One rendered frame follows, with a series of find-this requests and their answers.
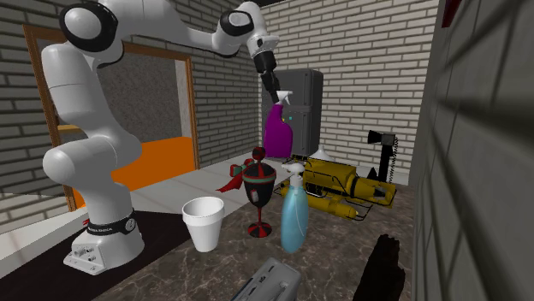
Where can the orange block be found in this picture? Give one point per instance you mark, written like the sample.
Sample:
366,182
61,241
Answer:
167,160

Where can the white funnel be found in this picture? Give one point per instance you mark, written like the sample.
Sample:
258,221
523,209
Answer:
320,154

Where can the grey refrigerator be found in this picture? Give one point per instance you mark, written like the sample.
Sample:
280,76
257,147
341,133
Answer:
308,112

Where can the grey toaster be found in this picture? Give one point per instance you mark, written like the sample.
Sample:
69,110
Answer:
267,281

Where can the white foam cup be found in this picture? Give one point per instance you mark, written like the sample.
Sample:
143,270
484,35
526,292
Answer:
204,225

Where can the black red lidded goblet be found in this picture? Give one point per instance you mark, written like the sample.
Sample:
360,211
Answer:
258,185

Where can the light blue spray bottle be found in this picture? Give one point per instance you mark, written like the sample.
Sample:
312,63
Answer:
294,221

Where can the red green ribbon bow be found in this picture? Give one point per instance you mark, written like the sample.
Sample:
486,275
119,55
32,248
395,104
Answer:
234,180

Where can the purple spray bottle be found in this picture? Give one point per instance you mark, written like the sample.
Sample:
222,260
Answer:
277,133

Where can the dark brown figure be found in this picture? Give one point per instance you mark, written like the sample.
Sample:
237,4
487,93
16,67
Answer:
381,271

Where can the wooden door frame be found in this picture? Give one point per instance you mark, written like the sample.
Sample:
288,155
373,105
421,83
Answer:
192,108

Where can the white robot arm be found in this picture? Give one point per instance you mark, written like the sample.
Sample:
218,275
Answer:
83,96

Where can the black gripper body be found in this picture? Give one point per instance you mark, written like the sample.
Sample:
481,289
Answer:
265,62

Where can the yellow underwater vehicle model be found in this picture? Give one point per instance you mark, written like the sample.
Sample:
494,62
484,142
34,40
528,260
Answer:
333,175

